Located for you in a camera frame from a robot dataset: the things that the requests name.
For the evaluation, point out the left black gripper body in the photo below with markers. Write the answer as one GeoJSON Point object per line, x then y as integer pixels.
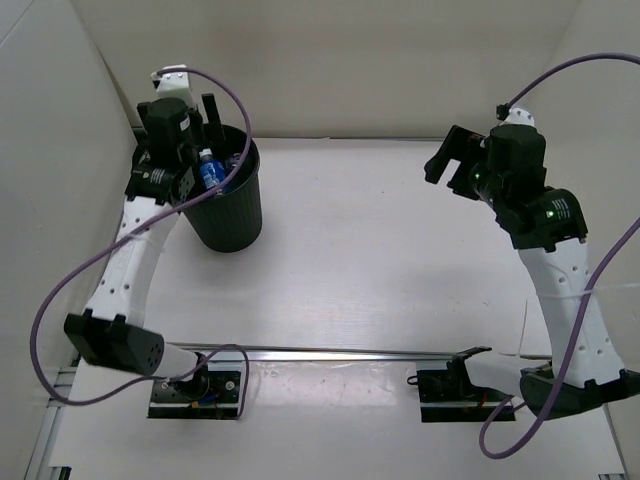
{"type": "Point", "coordinates": [196, 130]}

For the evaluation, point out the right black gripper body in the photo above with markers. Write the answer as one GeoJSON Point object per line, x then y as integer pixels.
{"type": "Point", "coordinates": [486, 184]}

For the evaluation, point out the clear bottle blue label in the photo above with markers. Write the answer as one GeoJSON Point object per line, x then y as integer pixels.
{"type": "Point", "coordinates": [211, 169]}

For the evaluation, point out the clear crushed plastic bottle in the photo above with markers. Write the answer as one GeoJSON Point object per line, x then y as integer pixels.
{"type": "Point", "coordinates": [230, 164]}

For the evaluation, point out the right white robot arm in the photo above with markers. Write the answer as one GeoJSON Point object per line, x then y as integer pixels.
{"type": "Point", "coordinates": [549, 234]}

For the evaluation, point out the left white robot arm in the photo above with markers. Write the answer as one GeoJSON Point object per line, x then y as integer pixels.
{"type": "Point", "coordinates": [110, 332]}

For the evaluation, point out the black plastic bin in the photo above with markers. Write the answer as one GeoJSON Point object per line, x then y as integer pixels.
{"type": "Point", "coordinates": [232, 222]}

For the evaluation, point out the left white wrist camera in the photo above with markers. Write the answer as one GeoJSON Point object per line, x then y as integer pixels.
{"type": "Point", "coordinates": [174, 85]}

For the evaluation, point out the aluminium rail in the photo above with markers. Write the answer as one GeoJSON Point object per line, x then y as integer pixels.
{"type": "Point", "coordinates": [312, 354]}

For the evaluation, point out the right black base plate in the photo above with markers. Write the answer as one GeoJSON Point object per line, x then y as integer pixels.
{"type": "Point", "coordinates": [442, 401]}

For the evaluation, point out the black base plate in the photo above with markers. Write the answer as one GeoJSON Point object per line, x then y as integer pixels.
{"type": "Point", "coordinates": [442, 401]}
{"type": "Point", "coordinates": [214, 395]}

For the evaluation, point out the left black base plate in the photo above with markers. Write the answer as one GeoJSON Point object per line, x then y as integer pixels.
{"type": "Point", "coordinates": [214, 395]}

